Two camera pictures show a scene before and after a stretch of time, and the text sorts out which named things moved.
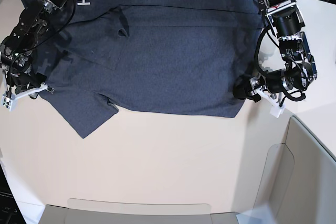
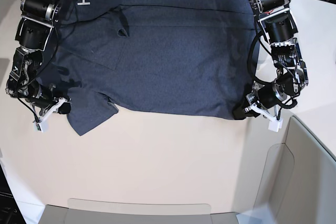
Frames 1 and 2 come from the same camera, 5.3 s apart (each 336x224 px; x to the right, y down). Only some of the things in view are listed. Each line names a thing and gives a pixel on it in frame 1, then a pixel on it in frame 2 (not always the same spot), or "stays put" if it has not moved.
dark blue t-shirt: x=166 y=51 stays put
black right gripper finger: x=243 y=89 → x=240 y=113
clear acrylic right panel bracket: x=276 y=177 stays put
